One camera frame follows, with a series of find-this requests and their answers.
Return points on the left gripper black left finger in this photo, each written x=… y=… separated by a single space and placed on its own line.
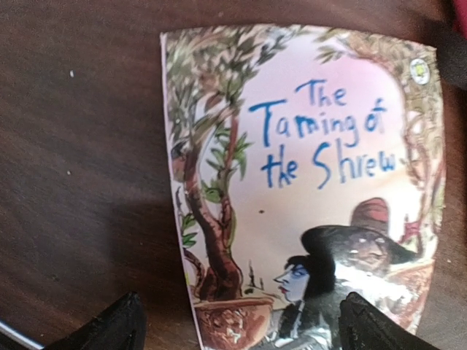
x=122 y=325

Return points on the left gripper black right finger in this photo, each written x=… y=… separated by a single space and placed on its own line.
x=364 y=327

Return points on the small pink illustrated book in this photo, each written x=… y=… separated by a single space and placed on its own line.
x=306 y=163

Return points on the red backpack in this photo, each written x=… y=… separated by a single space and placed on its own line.
x=459 y=23

